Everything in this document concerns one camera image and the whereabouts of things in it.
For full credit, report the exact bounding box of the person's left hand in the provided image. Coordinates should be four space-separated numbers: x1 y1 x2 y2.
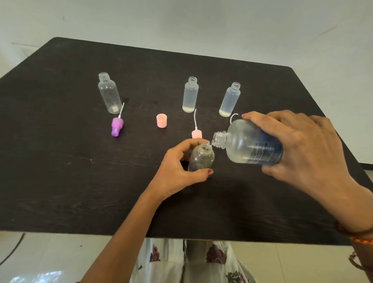
145 138 214 202

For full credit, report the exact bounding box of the person's right hand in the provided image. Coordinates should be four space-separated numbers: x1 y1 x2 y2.
241 110 373 209

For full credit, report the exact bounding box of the small clear plastic bottle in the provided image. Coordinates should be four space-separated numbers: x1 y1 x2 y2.
188 143 215 172

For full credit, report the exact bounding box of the large clear bottle blue label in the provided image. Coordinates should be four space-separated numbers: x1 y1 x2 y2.
211 119 284 166

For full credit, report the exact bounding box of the person's right forearm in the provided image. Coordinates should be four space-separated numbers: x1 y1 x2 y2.
326 190 373 283

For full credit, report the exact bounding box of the person's left forearm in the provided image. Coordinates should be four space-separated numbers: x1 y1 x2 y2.
77 188 164 283

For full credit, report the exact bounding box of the pink spray pump cap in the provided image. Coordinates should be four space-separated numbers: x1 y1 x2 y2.
192 109 203 139

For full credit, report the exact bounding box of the clear bottle with liquid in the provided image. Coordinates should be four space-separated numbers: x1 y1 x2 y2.
219 82 241 118
182 77 199 113

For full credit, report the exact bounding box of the white floral garment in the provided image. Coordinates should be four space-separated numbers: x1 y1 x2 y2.
130 238 257 283

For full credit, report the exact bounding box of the purple spray pump cap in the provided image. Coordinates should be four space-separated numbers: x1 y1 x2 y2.
111 103 125 137

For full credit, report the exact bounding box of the empty clear plastic bottle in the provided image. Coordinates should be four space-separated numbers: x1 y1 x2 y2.
98 72 122 114

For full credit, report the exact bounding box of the orange thread bracelet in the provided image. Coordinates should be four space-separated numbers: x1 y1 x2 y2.
335 222 373 245

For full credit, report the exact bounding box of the dark thread bracelet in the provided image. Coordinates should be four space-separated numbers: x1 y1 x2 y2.
348 251 373 272

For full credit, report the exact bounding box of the black cable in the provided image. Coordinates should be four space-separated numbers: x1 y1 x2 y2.
0 232 25 266

